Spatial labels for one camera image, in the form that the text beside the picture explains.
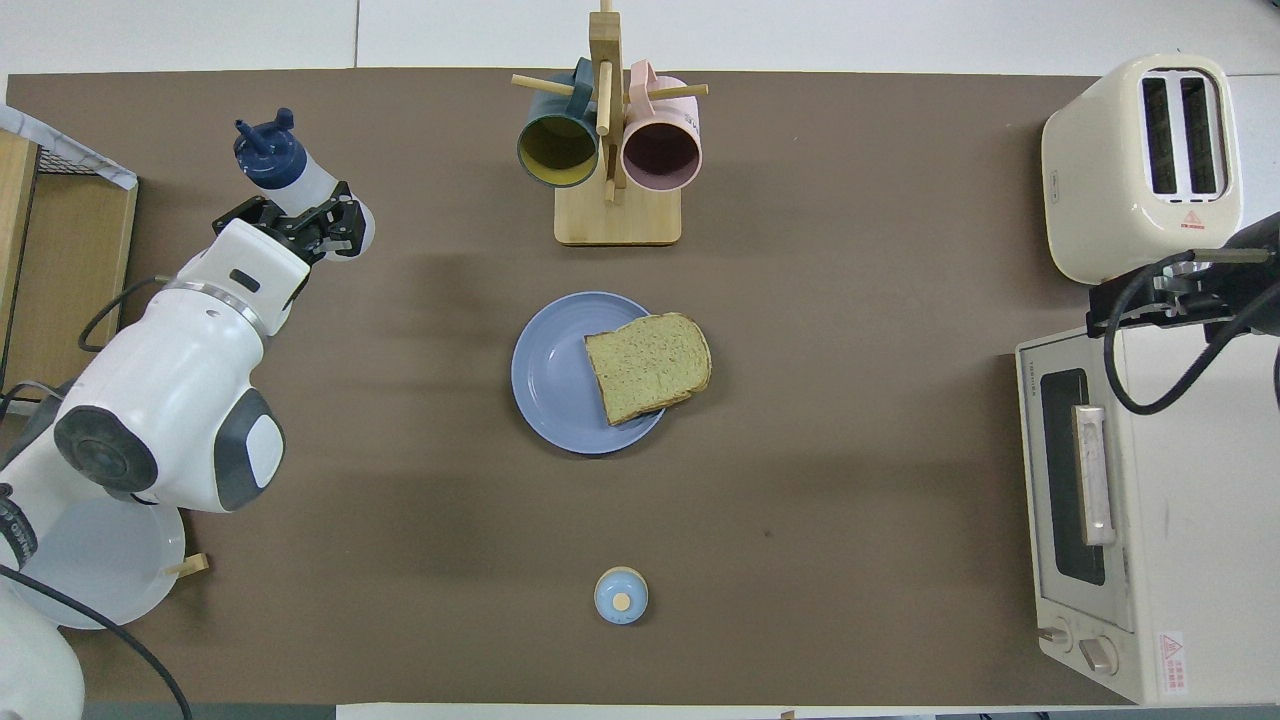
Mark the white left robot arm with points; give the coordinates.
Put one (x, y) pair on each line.
(170, 400)

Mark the brown table mat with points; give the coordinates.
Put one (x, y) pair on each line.
(850, 500)

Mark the cream two-slot toaster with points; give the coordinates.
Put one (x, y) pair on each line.
(1090, 180)

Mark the translucent bottle navy cap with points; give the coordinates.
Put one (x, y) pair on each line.
(275, 160)

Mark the slice of toast bread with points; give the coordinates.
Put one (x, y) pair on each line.
(650, 365)

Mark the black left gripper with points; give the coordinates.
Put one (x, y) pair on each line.
(292, 232)

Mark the wooden mug tree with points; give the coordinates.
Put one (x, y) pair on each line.
(617, 218)

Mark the grey round plate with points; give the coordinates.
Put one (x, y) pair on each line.
(130, 570)

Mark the dark teal mug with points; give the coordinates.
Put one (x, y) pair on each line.
(557, 150)

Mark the blue round plate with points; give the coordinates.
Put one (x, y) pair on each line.
(555, 380)

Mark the pink ribbed mug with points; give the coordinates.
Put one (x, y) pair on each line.
(660, 155)

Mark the white toaster oven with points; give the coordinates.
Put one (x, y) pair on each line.
(1200, 560)

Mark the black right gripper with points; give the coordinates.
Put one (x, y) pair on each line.
(1260, 290)

